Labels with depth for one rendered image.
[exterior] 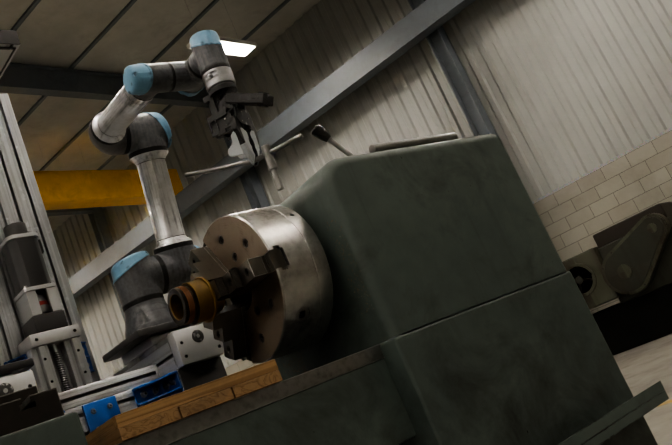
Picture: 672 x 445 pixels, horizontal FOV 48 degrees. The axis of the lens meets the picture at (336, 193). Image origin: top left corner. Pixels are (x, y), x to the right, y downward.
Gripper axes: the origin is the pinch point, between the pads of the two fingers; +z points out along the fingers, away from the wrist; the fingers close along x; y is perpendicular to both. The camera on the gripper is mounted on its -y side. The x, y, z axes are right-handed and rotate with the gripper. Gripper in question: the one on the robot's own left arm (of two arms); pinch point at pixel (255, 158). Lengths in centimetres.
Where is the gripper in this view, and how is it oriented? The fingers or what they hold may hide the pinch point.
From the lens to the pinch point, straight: 183.7
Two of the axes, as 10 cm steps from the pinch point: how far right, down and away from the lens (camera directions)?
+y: -8.4, 4.1, 3.5
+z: 3.5, 9.1, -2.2
